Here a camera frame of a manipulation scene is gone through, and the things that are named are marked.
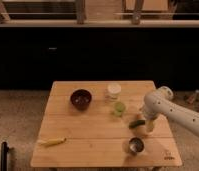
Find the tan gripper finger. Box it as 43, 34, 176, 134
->
145, 120, 154, 132

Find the green pepper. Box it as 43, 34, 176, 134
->
129, 120, 145, 129

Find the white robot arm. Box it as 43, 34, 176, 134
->
141, 86, 199, 137

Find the dark purple bowl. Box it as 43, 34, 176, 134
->
70, 89, 92, 110

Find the dark metal cup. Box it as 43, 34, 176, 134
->
128, 137, 144, 154

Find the green cup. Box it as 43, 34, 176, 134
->
113, 101, 126, 117

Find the white lidded jar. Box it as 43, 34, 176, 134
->
107, 83, 121, 99

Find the wooden table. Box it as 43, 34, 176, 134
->
31, 81, 182, 168

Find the black post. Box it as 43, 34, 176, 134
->
0, 142, 9, 171

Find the wooden railing frame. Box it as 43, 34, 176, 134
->
0, 0, 199, 28

